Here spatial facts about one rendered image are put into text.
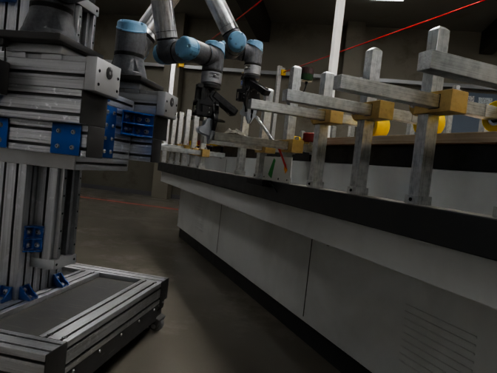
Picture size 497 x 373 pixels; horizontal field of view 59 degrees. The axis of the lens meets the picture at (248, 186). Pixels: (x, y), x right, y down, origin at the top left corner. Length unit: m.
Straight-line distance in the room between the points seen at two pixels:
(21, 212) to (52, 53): 0.55
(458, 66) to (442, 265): 0.48
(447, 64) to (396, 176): 0.80
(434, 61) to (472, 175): 0.61
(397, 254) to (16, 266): 1.19
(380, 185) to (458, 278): 0.61
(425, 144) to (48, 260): 1.23
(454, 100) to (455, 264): 0.37
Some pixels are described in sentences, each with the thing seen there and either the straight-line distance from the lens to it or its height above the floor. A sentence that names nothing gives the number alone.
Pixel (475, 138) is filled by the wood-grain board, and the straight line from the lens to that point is 1.29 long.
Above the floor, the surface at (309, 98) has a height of 0.94.
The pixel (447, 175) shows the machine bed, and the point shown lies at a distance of 1.39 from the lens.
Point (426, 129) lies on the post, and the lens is 1.15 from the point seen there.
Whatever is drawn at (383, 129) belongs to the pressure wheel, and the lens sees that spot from 1.63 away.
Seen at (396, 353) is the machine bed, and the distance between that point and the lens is 1.56.
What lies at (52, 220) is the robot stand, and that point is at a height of 0.50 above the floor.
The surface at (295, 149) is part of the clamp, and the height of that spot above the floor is 0.83.
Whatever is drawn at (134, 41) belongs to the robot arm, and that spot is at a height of 1.18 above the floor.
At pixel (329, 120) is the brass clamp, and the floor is 0.93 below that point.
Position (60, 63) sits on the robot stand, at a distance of 1.33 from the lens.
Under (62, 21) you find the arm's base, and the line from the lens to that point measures 1.41.
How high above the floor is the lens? 0.75
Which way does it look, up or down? 3 degrees down
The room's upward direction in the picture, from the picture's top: 6 degrees clockwise
